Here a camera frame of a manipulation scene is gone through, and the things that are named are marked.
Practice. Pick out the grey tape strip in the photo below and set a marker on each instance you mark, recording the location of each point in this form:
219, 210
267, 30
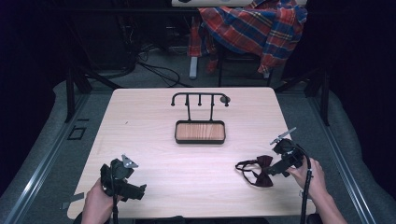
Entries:
73, 199

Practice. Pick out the black metal stand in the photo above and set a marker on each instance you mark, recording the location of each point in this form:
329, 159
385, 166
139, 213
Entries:
317, 87
77, 84

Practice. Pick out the metal floor rail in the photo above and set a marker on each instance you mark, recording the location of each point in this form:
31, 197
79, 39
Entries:
342, 168
40, 165

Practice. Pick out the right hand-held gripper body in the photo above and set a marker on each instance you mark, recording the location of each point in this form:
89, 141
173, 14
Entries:
289, 152

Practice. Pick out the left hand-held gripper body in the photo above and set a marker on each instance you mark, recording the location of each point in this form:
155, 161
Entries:
115, 177

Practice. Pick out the black chair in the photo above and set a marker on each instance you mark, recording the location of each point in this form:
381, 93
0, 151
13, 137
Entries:
243, 62

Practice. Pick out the white power strip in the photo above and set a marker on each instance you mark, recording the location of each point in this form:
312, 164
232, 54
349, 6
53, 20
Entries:
193, 67

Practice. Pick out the black hook rack wooden tray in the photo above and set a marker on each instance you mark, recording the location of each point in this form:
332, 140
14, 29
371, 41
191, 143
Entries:
200, 132

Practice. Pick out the red blue plaid cloth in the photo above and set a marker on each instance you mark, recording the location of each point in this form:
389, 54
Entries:
255, 26

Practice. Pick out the person's right hand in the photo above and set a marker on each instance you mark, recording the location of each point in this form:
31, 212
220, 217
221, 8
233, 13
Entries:
308, 179

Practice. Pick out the dark red bow tie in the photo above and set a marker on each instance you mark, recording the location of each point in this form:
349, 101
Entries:
263, 169

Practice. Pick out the person's left hand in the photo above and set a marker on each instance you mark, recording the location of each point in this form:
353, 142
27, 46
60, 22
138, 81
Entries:
98, 203

